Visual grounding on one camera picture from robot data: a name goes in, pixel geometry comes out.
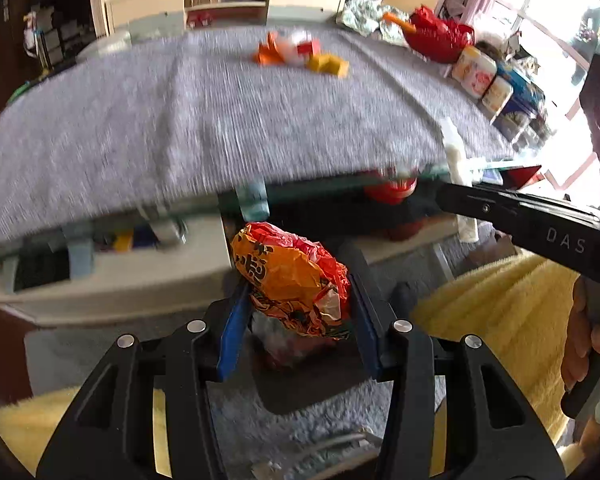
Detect grey rug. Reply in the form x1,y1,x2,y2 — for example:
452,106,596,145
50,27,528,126
25,230,511,480

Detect white bottle pink label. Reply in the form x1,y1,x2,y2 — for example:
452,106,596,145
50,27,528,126
451,46,497,97

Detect yellow block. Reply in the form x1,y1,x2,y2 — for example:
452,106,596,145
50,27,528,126
307,54,350,79

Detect red box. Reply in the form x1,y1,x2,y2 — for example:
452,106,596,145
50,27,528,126
500,164,543,191

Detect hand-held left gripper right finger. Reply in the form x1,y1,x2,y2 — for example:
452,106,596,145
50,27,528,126
347,250,566,480

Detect small white bottle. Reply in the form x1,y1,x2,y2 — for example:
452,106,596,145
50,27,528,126
481,76,514,113

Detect yellow fleece pants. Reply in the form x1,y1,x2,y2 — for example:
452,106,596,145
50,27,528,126
0,255,588,480

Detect orange snack wrapper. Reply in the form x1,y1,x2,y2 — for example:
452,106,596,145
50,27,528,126
230,221,353,342

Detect blue round tin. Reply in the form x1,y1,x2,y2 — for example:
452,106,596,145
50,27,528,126
490,62,548,136

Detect grey table mat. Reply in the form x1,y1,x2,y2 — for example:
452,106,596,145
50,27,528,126
0,22,516,251

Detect beige television cabinet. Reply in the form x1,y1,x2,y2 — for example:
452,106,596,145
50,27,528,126
105,0,349,36

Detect orange plastic handle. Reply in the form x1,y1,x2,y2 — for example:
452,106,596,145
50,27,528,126
384,11,416,30

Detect small storage rack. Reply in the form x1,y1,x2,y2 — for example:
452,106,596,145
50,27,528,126
22,5,81,71

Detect large window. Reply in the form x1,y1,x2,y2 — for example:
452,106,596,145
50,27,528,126
500,0,600,76

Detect white tube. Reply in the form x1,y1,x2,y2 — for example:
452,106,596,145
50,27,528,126
440,117,476,183

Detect red object under table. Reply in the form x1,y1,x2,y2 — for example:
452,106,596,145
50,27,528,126
365,170,418,206

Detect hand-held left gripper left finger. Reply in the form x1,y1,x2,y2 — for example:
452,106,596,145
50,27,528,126
36,282,253,480

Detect floral cloth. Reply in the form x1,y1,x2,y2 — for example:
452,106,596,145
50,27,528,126
336,0,411,46

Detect person's right hand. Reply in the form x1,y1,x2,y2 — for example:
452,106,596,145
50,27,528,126
561,279,600,392

